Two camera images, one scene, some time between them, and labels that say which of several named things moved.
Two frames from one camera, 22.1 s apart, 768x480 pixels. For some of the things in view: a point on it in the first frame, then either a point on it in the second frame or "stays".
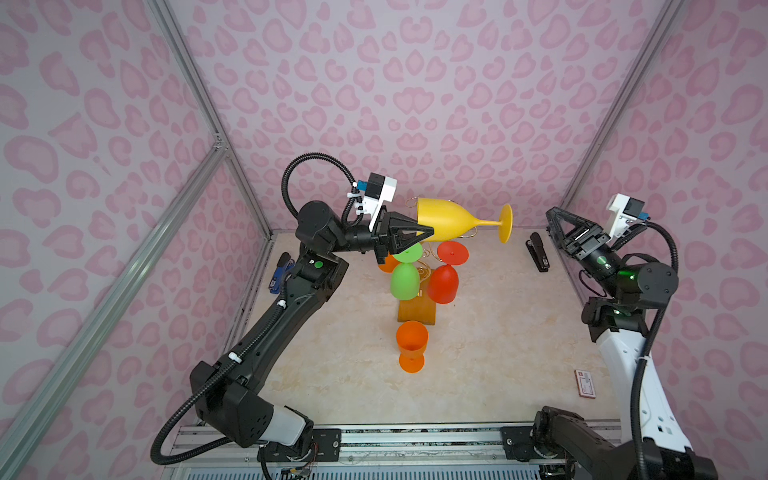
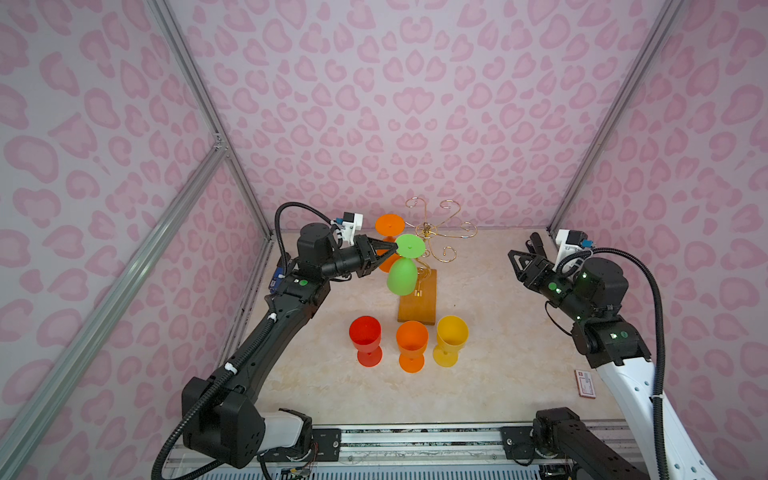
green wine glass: x=405 y=279 stays
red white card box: x=585 y=384 stays
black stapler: x=537 y=252 stays
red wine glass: x=443 y=282 → x=365 y=333
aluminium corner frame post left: x=171 y=29 stays
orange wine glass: x=412 y=338 stays
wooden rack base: x=421 y=308 stays
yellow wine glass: x=449 y=219 → x=452 y=334
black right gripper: x=585 y=245 → x=539 y=264
